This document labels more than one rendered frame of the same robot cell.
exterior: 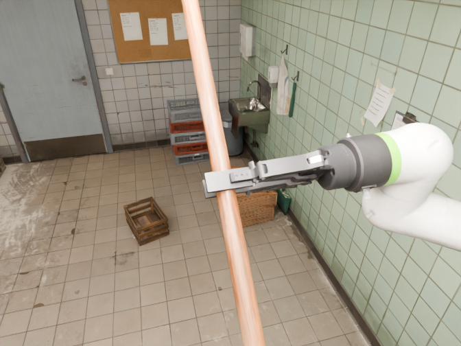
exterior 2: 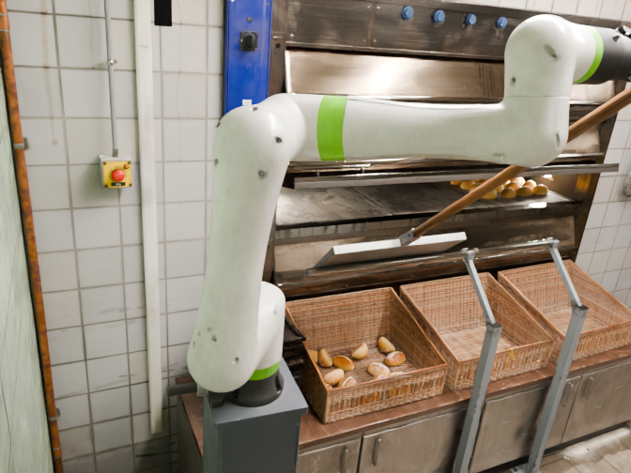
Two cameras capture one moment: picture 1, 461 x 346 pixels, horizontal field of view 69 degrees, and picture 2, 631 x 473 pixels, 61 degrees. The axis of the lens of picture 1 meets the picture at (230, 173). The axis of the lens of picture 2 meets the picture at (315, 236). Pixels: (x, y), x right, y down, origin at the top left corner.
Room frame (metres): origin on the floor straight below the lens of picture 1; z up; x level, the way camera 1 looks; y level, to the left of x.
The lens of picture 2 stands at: (1.35, -0.85, 1.98)
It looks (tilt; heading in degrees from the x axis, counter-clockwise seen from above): 22 degrees down; 168
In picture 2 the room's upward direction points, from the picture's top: 5 degrees clockwise
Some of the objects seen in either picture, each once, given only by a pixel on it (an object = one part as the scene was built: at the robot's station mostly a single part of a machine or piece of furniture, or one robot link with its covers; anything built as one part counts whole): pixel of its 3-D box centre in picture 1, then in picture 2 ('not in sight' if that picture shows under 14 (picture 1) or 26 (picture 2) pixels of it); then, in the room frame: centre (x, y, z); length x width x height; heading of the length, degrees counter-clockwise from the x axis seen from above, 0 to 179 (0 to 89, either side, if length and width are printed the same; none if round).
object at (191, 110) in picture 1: (193, 108); not in sight; (3.99, 0.47, 0.68); 0.60 x 0.40 x 0.16; 105
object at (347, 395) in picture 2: not in sight; (361, 347); (-0.50, -0.21, 0.72); 0.56 x 0.49 x 0.28; 104
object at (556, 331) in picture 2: not in sight; (564, 307); (-0.81, 0.96, 0.72); 0.56 x 0.49 x 0.28; 106
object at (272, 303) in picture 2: not in sight; (252, 329); (0.35, -0.76, 1.36); 0.16 x 0.13 x 0.19; 155
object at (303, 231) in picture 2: not in sight; (447, 216); (-0.93, 0.28, 1.16); 1.80 x 0.06 x 0.04; 105
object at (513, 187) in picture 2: not in sight; (484, 177); (-1.48, 0.73, 1.21); 0.61 x 0.48 x 0.06; 15
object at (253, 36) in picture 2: not in sight; (251, 34); (-0.59, -0.72, 1.92); 0.06 x 0.04 x 0.11; 105
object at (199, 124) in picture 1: (193, 119); not in sight; (3.99, 0.48, 0.53); 0.60 x 0.40 x 0.16; 101
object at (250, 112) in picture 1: (247, 118); not in sight; (3.62, -0.20, 0.71); 0.47 x 0.36 x 0.91; 15
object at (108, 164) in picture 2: not in sight; (116, 171); (-0.48, -1.16, 1.46); 0.10 x 0.07 x 0.10; 105
